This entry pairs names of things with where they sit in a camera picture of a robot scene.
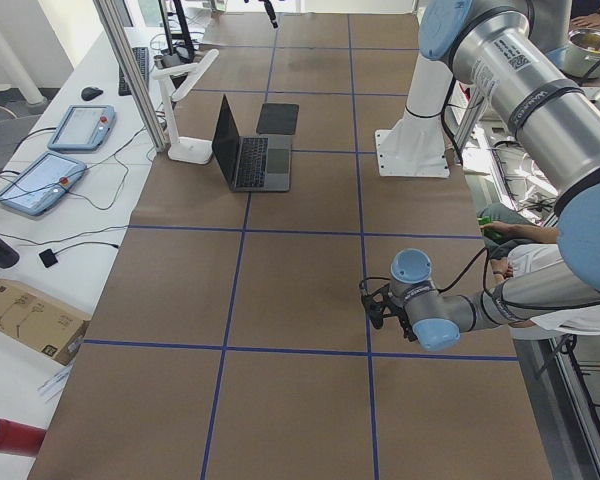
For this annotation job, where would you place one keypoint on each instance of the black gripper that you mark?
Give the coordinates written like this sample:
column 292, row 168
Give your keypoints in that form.
column 405, row 321

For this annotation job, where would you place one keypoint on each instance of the grey laptop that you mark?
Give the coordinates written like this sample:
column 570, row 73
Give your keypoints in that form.
column 250, row 164

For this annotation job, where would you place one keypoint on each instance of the black mouse pad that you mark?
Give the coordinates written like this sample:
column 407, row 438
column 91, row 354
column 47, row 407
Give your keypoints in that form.
column 278, row 118

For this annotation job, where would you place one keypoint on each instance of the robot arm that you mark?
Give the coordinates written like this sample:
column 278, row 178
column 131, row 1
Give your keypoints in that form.
column 506, row 51

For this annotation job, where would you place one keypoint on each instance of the black desk mouse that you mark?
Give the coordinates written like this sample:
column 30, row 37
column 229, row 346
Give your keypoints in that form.
column 90, row 93

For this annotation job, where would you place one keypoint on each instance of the brown paper table mat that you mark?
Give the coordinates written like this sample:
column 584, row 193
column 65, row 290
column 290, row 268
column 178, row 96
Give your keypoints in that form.
column 230, row 342

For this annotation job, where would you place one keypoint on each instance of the seated person white shirt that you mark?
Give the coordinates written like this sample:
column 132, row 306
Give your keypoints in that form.
column 524, row 248

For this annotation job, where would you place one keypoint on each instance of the small black square puck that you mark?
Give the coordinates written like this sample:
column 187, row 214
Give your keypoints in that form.
column 48, row 258

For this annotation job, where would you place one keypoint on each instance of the cardboard box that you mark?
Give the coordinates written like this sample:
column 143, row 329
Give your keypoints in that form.
column 41, row 322

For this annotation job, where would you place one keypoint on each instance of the upper blue teach pendant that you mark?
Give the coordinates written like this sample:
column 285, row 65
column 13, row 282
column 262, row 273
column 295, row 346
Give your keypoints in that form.
column 83, row 128

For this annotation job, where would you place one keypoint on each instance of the blue teach pendant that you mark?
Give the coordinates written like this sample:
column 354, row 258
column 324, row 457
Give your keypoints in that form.
column 42, row 184
column 83, row 128

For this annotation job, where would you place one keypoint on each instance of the lower blue teach pendant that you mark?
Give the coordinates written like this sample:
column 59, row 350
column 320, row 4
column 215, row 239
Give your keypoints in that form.
column 42, row 184

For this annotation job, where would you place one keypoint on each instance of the red cylinder bottle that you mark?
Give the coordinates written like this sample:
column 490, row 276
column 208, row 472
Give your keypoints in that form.
column 20, row 439

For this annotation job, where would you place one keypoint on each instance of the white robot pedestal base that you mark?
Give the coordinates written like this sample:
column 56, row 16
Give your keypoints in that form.
column 414, row 147

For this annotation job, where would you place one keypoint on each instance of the aluminium frame post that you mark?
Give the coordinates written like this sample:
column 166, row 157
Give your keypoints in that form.
column 115, row 31

